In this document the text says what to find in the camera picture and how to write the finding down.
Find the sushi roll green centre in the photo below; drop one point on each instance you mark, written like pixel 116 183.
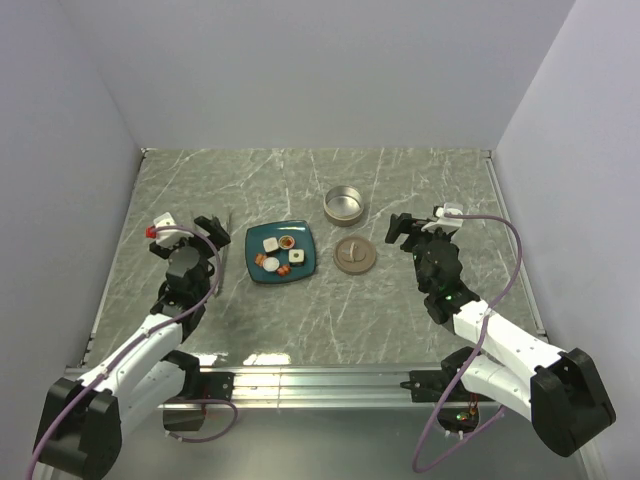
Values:
pixel 296 257

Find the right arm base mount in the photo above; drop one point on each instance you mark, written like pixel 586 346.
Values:
pixel 426 386

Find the round metal lunch box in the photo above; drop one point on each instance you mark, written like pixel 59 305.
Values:
pixel 343 206

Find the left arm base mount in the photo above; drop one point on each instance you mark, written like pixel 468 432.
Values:
pixel 187 412

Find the aluminium front rail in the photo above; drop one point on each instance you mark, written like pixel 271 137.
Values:
pixel 310 387

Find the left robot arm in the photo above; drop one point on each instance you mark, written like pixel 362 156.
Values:
pixel 84 421

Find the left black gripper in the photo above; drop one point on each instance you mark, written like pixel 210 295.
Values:
pixel 217 235

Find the pork belly piece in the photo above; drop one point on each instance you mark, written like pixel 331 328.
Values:
pixel 260 258
pixel 283 270

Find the teal square plate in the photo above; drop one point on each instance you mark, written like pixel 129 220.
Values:
pixel 300 231

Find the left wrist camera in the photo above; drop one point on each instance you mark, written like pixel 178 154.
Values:
pixel 162 231

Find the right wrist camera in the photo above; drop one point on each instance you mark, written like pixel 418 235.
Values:
pixel 447 217

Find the plain white rice block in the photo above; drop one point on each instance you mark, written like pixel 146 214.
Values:
pixel 270 244

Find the small bowl with red food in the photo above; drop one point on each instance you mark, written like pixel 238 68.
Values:
pixel 286 242

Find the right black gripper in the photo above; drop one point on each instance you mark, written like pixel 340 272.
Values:
pixel 406 224

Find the right pork belly piece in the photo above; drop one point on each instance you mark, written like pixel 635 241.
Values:
pixel 283 270

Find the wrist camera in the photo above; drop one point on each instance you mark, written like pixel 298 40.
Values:
pixel 162 231
pixel 447 217

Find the left pork belly piece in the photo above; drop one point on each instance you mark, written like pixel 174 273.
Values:
pixel 260 258

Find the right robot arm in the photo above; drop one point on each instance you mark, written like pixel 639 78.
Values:
pixel 560 392

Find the brown round lid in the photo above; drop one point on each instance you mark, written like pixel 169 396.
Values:
pixel 354 255

